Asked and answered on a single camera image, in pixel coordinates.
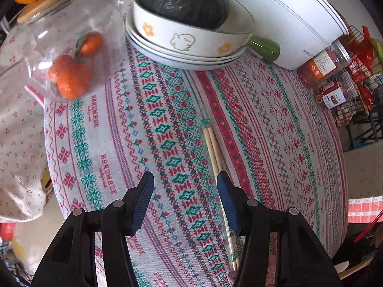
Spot small floral tablecloth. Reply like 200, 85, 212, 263
0, 0, 144, 223

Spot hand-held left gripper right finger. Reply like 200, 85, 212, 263
217, 171, 344, 287

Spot white bowl green handle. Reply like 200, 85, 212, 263
132, 0, 281, 62

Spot bamboo chopstick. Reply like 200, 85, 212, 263
205, 105, 231, 174
200, 105, 240, 272

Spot white ceramic plate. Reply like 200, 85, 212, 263
126, 33, 253, 66
129, 39, 255, 71
125, 12, 252, 61

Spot clear jar orange snacks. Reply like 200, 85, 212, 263
315, 72, 360, 110

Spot red green patterned tablecloth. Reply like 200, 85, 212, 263
43, 40, 349, 287

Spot white electric cooking pot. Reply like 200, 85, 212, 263
227, 0, 350, 71

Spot dark green kabocha squash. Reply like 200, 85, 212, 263
138, 0, 230, 30

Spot glass jar wooden lid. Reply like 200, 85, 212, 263
0, 0, 126, 100

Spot small orange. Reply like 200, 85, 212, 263
76, 31, 104, 57
48, 54, 75, 84
58, 64, 92, 100

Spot black wire rack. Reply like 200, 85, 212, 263
332, 25, 383, 150

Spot clear jar red berries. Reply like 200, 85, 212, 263
296, 39, 352, 88

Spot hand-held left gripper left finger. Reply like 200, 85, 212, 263
30, 171, 155, 287

